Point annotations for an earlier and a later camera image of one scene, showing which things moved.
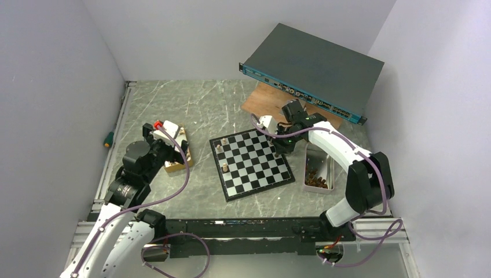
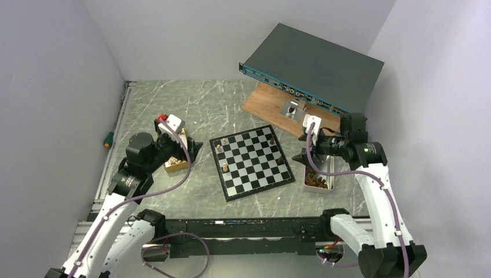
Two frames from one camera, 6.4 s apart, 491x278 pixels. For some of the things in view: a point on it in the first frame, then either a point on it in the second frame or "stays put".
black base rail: [251, 238] stays put
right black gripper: [280, 147] to [303, 157]
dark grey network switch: [306, 68] stays put
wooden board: [264, 99] stays put
